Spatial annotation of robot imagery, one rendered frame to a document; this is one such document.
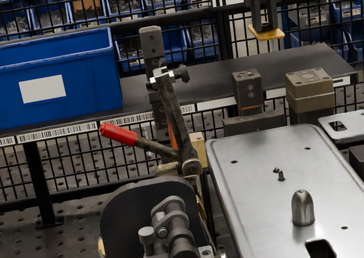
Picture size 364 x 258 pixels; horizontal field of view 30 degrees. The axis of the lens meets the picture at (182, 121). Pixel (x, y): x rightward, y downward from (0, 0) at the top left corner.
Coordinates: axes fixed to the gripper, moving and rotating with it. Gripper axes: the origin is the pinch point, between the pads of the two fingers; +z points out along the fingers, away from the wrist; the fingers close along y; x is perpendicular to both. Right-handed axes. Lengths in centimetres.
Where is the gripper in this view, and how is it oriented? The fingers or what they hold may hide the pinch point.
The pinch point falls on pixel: (262, 4)
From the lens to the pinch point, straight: 100.0
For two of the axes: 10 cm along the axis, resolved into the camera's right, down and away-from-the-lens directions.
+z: 1.4, 9.1, 3.9
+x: -1.2, -3.7, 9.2
